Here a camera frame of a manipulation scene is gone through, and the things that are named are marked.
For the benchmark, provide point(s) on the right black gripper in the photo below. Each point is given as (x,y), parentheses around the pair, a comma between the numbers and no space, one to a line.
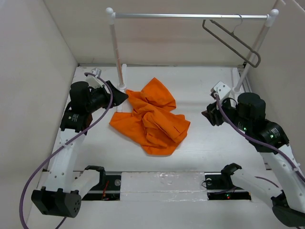
(212,113)

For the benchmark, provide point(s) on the orange trousers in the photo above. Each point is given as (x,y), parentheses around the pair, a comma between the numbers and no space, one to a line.
(151,123)

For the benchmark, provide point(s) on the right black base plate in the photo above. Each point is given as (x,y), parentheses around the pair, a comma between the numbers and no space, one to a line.
(217,189)

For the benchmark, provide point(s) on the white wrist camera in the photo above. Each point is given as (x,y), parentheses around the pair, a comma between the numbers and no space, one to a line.
(92,78)
(221,89)

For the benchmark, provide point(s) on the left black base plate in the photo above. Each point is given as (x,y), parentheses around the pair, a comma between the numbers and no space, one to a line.
(110,191)

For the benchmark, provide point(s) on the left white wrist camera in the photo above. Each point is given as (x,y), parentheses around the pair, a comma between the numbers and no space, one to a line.
(92,78)

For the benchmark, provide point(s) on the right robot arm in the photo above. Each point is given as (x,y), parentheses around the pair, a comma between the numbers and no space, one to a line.
(247,118)

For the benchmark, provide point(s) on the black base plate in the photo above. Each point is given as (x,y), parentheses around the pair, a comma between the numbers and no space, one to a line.
(217,189)
(110,191)

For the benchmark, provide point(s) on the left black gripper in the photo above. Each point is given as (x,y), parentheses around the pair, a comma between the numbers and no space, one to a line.
(118,97)

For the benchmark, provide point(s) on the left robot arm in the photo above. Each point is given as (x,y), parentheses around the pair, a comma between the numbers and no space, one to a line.
(61,194)

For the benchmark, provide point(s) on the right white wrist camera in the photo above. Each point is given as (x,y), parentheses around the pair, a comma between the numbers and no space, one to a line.
(221,89)

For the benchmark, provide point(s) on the white clothes rack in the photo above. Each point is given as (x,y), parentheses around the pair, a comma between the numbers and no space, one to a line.
(252,60)

